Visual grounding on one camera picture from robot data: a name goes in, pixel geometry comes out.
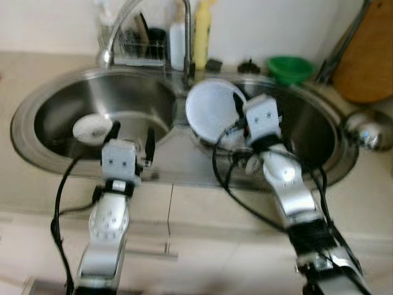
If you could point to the beige kitchen cabinet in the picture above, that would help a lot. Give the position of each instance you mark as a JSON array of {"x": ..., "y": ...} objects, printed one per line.
[{"x": 215, "y": 258}]

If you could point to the small black sponge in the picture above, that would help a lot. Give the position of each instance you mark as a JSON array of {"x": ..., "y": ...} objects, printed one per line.
[{"x": 214, "y": 64}]

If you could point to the white ceramic bowl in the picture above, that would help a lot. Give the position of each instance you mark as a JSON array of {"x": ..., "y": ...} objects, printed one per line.
[{"x": 92, "y": 129}]

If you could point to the round wooden cutting board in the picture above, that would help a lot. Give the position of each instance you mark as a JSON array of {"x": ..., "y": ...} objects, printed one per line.
[{"x": 368, "y": 55}]

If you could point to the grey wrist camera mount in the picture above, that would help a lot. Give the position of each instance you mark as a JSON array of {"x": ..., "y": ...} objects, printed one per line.
[
  {"x": 120, "y": 160},
  {"x": 263, "y": 120}
]

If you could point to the green plastic bowl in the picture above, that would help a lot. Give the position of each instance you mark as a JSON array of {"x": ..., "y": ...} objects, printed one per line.
[{"x": 290, "y": 69}]

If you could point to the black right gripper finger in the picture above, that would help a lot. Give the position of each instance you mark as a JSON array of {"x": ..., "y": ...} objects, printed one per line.
[{"x": 239, "y": 106}]

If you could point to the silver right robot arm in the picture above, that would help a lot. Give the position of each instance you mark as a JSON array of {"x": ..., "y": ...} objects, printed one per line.
[{"x": 288, "y": 184}]

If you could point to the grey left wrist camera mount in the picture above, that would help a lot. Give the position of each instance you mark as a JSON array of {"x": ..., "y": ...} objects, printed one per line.
[{"x": 120, "y": 160}]

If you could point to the black cup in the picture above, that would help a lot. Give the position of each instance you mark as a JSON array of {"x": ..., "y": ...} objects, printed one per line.
[{"x": 158, "y": 43}]

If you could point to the grey metal rod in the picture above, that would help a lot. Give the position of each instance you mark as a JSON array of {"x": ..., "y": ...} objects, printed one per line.
[{"x": 344, "y": 43}]

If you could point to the plain white bottle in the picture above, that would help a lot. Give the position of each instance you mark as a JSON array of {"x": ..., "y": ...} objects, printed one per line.
[{"x": 177, "y": 46}]

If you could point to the steel gooseneck faucet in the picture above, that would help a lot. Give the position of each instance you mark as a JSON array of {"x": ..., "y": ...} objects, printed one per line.
[{"x": 188, "y": 37}]

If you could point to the double steel sink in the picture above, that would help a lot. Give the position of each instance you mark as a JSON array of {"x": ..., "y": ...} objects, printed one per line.
[{"x": 141, "y": 98}]

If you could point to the white floral plate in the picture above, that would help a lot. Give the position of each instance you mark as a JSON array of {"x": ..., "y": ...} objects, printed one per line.
[{"x": 212, "y": 110}]

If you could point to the yellow detergent bottle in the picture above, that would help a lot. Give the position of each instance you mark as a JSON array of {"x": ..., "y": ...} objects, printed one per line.
[{"x": 202, "y": 37}]

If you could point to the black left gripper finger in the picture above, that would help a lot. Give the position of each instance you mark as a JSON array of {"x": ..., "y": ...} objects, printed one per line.
[
  {"x": 113, "y": 132},
  {"x": 150, "y": 144}
]

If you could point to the black sink stopper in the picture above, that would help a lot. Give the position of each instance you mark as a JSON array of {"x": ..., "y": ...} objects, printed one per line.
[{"x": 249, "y": 66}]

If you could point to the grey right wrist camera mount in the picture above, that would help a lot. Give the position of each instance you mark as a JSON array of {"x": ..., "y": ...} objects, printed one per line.
[{"x": 263, "y": 120}]

